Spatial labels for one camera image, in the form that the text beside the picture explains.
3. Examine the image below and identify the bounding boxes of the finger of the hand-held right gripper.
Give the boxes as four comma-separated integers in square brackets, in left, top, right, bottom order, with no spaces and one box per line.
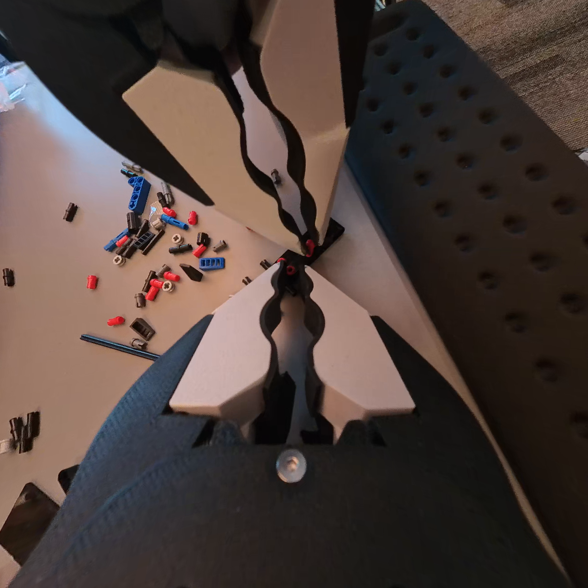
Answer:
[122,61,307,252]
[249,0,351,244]

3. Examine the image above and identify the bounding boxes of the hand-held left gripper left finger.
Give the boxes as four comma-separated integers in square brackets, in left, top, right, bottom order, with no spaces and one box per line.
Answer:
[169,265,295,443]

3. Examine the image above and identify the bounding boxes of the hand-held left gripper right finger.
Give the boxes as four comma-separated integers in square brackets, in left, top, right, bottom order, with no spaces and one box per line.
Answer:
[298,266,416,443]

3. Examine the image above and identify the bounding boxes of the black beam assembly red pins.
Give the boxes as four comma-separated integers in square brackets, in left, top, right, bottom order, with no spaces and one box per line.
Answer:
[243,218,346,295]

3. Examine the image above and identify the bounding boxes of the light grey desk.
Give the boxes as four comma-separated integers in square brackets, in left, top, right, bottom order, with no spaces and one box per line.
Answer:
[0,55,570,584]

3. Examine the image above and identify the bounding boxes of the long black axle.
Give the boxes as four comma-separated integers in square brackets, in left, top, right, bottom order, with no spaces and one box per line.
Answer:
[80,334,161,361]

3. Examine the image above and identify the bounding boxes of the pile of small toy bricks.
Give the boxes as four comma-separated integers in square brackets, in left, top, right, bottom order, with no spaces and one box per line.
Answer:
[103,158,229,308]

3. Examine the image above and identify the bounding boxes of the dark dimpled panel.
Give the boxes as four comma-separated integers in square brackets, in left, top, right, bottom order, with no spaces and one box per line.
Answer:
[345,0,588,588]

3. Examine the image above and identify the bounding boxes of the black short beam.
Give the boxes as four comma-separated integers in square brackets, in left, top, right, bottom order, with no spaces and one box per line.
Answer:
[57,464,81,494]

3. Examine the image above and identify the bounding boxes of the black square tile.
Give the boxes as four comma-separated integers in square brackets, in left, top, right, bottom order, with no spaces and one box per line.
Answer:
[0,482,60,566]

